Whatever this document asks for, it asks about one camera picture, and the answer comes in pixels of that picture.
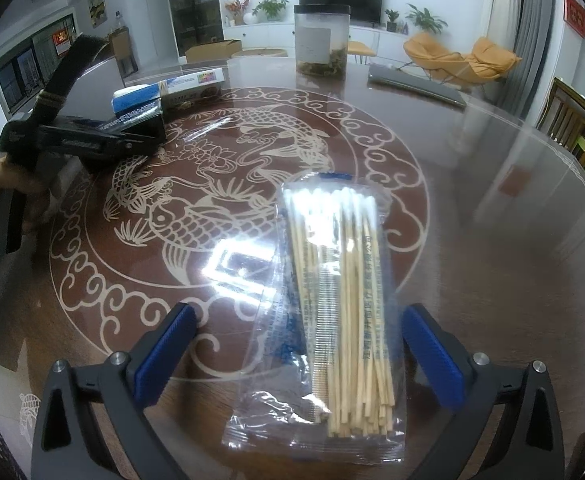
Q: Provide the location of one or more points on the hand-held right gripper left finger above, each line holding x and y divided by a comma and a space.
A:
165, 357

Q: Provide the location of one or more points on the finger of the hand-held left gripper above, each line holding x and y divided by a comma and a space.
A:
87, 145
87, 124

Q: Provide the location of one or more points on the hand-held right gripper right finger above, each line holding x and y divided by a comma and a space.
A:
432, 357

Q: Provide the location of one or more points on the black carton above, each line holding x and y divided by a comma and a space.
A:
142, 119

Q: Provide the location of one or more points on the bag of cotton swabs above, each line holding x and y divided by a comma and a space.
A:
352, 310

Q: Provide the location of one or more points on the brown patterned wooden desktop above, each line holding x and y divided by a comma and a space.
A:
472, 260

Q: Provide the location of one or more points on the wooden dining chair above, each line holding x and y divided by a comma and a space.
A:
125, 55

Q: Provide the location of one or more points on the clear plastic bottle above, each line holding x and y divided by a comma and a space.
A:
118, 21

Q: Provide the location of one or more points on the white printed carton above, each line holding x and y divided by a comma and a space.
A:
192, 85

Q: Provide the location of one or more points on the cardboard box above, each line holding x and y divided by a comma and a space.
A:
212, 51

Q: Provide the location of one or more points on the dark glass-door bookcase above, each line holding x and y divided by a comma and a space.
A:
192, 5

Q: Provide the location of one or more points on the red flowers in vase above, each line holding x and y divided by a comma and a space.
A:
237, 7

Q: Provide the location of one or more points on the beige round floor cushion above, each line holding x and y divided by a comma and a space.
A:
266, 52

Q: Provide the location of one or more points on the white television cabinet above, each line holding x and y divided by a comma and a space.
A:
272, 35

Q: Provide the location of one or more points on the bushy green potted plant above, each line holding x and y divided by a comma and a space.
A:
271, 7

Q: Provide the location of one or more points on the clear jar with black lid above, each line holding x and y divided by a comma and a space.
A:
322, 40

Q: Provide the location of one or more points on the grey laptop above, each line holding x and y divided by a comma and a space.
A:
412, 85

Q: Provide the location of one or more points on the wooden slat chair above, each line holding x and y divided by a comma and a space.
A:
572, 120

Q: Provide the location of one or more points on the black television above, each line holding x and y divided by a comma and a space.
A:
340, 2

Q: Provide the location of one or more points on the yellow footstool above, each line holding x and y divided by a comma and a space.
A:
362, 49

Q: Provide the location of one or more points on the yellow lounge chair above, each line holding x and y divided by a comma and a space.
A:
462, 60

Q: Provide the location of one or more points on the small potted plant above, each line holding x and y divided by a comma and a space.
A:
391, 17

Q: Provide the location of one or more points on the grey curtain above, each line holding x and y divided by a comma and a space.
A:
535, 45

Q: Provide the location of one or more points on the broad-leaf potted plant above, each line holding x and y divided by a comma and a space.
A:
425, 19

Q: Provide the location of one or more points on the covered standing air conditioner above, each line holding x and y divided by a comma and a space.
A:
505, 5

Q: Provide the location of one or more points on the red wall calendar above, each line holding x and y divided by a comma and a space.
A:
64, 41

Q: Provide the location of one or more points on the framed wall painting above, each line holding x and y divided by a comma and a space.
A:
96, 7

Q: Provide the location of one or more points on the red wall hanging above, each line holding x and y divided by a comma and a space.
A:
576, 14

